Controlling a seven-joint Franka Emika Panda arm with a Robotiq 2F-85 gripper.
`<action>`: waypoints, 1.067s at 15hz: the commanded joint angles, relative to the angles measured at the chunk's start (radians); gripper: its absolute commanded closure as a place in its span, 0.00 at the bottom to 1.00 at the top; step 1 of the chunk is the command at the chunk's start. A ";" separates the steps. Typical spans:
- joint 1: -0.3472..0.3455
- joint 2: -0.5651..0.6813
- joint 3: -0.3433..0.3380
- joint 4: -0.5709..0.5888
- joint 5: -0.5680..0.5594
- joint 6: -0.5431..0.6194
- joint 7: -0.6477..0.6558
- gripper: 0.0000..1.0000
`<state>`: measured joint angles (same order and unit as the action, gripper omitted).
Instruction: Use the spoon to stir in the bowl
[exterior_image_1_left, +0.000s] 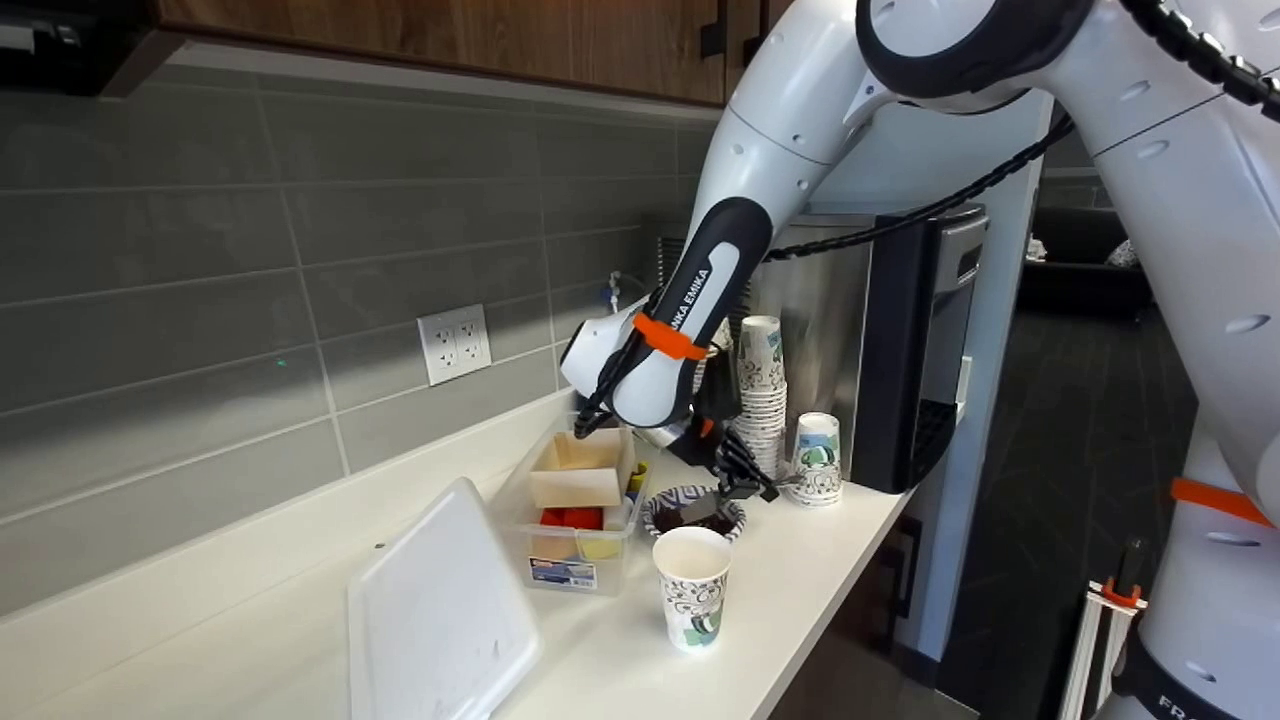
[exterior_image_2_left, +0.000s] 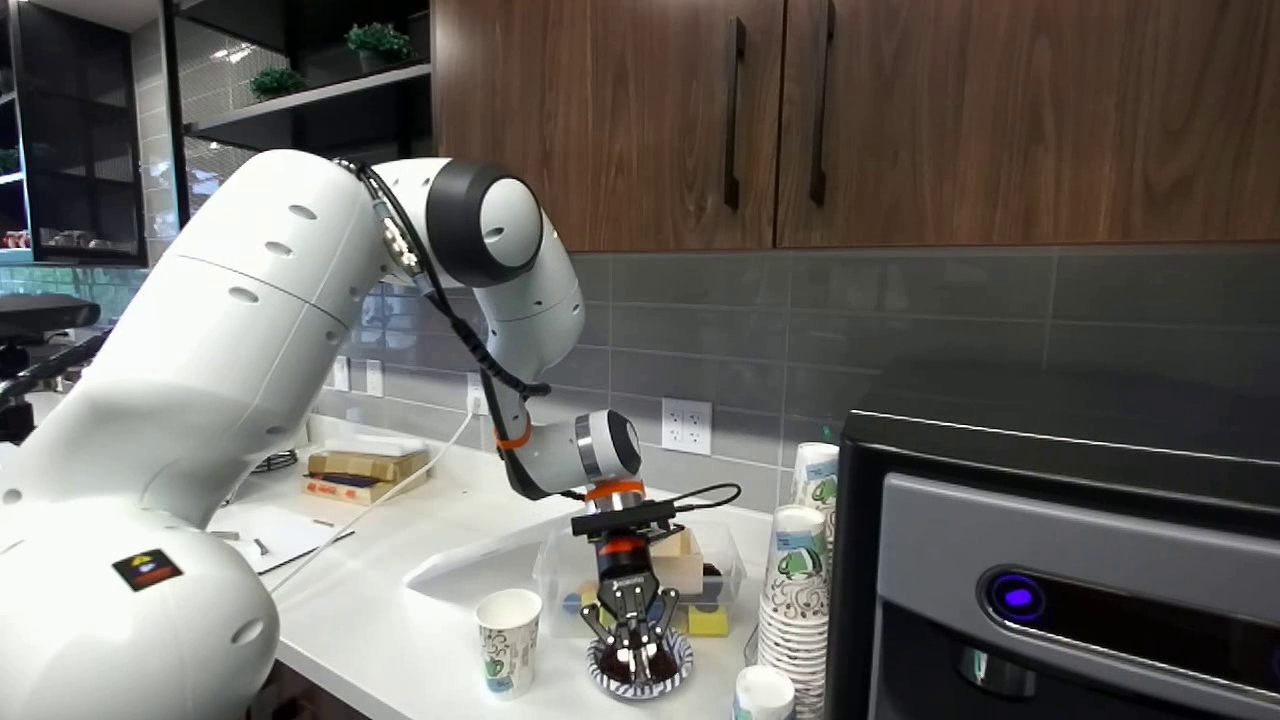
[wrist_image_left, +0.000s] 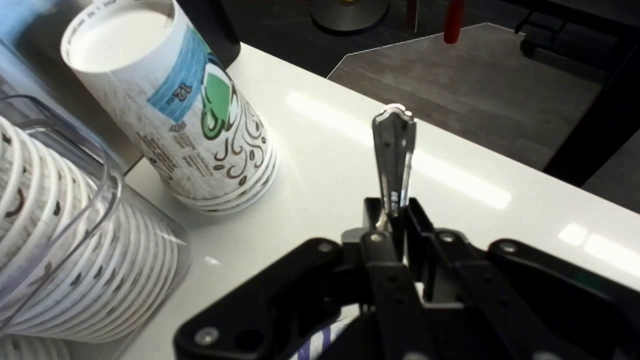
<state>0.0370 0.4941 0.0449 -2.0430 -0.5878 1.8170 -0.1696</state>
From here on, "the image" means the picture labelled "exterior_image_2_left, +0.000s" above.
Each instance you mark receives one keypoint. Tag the wooden cabinet door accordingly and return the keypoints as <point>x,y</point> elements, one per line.
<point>1040,121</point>
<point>601,121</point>

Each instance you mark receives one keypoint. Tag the dark open shelf unit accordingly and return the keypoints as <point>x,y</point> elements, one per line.
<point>306,121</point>

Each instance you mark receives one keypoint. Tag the paper cup with green print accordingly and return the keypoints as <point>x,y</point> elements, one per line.
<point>763,699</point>

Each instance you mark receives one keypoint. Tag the red white book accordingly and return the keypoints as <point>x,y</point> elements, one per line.
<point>342,491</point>

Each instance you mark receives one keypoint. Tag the light wooden block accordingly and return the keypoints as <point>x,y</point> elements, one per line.
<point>681,563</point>

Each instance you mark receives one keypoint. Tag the dark coffee beans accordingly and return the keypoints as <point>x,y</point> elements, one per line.
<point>671,666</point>

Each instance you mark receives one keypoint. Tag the white cutting board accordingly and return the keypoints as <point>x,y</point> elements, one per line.
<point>482,564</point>

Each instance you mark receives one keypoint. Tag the green potted plant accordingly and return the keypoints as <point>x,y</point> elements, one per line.
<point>277,83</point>
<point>382,42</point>

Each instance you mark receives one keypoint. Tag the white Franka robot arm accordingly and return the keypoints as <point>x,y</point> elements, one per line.
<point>224,347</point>

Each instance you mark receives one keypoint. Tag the black chair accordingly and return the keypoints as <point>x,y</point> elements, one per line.
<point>42,333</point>

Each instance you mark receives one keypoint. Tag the white paper cup with speckles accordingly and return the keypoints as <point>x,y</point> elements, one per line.
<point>508,645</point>

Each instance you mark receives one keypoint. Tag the small white wall outlet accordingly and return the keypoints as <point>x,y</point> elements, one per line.
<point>342,377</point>
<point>372,377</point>

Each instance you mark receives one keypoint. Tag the metal sink drain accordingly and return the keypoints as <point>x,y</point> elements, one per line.
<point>640,695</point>

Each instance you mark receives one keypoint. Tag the flat wooden box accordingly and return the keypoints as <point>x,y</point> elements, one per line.
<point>367,463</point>

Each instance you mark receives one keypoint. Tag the black coffee machine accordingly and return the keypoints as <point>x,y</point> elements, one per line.
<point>1055,574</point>

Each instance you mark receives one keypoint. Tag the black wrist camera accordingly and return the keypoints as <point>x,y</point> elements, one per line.
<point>626,517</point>

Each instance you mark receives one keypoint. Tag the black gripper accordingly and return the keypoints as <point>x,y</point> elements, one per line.
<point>626,563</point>

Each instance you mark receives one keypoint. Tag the clear plastic bin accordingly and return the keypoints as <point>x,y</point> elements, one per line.
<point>726,585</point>

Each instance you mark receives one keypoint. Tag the black glass cabinet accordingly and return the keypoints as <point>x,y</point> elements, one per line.
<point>81,134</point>

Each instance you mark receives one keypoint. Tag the tall stack of paper cups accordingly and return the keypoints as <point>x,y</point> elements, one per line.
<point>799,615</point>

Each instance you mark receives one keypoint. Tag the white paper sheet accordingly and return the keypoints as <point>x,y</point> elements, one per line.
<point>274,534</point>

